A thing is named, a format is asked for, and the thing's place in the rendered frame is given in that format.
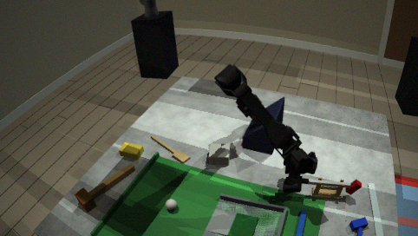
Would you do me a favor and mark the brown wooden mallet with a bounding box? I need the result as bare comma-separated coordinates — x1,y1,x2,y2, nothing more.
74,164,135,213

